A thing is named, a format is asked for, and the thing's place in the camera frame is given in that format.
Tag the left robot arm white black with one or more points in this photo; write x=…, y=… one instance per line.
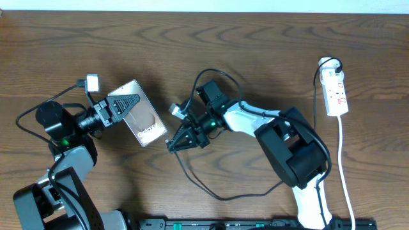
x=58, y=200

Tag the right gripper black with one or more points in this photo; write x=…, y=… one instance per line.
x=194, y=134

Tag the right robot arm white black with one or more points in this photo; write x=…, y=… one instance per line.
x=293, y=148

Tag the white power strip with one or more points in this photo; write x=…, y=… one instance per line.
x=331, y=78

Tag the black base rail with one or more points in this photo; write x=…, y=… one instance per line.
x=285, y=224

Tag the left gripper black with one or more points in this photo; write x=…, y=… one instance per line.
x=105, y=109

